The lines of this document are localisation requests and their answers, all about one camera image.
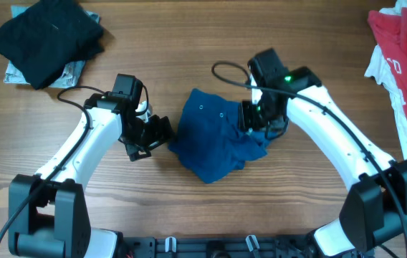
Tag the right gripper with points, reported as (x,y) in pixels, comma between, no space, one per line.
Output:
(247,117)

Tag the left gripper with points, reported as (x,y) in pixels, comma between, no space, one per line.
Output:
(152,134)

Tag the blue t-shirt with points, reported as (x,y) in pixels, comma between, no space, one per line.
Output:
(209,141)

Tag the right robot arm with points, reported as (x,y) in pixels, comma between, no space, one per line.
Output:
(375,209)

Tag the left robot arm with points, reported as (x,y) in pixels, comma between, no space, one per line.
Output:
(48,214)

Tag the folded grey patterned cloth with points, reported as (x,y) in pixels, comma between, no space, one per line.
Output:
(71,72)

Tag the folded black garment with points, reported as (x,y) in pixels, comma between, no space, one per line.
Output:
(48,35)

